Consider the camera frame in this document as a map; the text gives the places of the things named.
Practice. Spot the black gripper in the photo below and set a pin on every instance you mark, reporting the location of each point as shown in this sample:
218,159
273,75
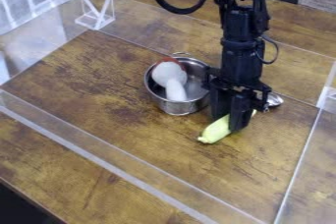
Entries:
234,83

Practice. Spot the green handled metal spoon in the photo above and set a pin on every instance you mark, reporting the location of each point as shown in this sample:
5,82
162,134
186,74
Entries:
217,131

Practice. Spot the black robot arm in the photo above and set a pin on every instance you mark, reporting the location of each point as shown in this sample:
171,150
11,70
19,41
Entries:
245,20

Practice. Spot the small steel pot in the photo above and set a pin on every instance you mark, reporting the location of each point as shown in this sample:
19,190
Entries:
198,95

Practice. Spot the white plush mushroom toy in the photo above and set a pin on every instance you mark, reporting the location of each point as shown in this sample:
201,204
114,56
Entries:
171,76

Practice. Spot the clear acrylic right barrier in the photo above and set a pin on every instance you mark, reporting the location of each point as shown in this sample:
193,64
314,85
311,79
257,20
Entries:
310,200

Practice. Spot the clear acrylic barrier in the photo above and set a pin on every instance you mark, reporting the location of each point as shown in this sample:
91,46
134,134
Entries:
199,204
310,200

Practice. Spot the clear acrylic front barrier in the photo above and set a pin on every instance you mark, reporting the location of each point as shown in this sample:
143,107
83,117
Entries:
199,204

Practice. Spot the clear acrylic triangle bracket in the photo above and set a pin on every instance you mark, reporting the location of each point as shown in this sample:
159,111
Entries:
95,19

